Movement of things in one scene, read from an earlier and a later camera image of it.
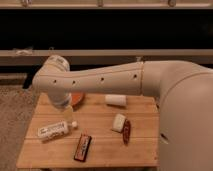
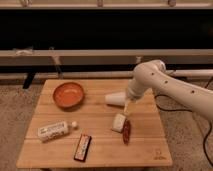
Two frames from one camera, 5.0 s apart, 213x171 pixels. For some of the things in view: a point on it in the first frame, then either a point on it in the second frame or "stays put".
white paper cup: (115, 99) stays put
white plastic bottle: (56, 130) stays put
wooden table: (107, 130) stays put
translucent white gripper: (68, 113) → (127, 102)
